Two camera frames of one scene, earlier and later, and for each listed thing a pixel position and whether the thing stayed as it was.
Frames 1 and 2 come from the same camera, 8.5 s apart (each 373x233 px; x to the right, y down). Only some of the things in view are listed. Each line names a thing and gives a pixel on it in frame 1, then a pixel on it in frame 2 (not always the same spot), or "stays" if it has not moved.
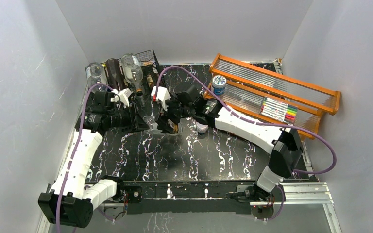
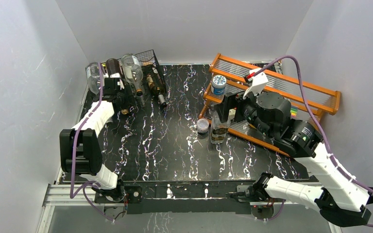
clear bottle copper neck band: [133, 72] stays
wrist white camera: [162, 94] → [259, 81]
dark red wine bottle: [116, 78] stays
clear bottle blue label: [96, 74] stays
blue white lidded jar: [218, 83] stays
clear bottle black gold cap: [153, 127] → [219, 129]
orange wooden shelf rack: [272, 98] stays
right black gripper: [161, 123] → [231, 101]
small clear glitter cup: [201, 128] stays
